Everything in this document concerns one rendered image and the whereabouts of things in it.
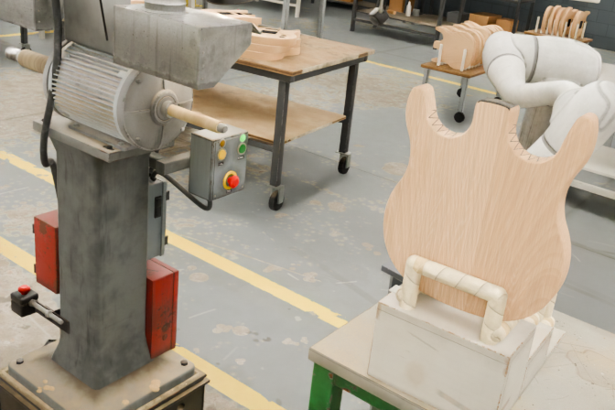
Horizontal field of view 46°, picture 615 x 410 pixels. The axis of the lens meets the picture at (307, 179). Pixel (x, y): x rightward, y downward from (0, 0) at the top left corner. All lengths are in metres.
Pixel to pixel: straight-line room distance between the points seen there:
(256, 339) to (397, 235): 1.92
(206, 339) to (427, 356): 1.92
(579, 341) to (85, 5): 1.51
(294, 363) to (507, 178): 2.00
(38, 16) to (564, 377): 1.62
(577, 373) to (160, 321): 1.39
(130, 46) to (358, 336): 0.87
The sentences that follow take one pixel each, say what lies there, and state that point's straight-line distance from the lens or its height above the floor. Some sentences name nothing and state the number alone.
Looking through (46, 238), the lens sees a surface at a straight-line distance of 2.46.
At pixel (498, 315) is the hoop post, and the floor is 1.17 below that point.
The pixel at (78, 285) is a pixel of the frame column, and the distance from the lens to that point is 2.40.
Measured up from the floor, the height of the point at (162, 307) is 0.50.
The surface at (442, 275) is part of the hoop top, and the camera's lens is 1.38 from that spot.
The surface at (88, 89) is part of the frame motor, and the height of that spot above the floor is 1.27.
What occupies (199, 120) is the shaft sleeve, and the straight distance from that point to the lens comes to 1.91.
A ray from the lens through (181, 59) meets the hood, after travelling 1.72.
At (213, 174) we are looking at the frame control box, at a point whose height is 1.01.
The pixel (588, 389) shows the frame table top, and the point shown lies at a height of 0.93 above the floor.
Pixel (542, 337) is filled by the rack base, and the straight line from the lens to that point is 1.63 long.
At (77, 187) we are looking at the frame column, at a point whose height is 0.96.
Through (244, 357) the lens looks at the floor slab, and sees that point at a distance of 3.17.
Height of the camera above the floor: 1.82
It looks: 21 degrees down
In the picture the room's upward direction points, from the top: 6 degrees clockwise
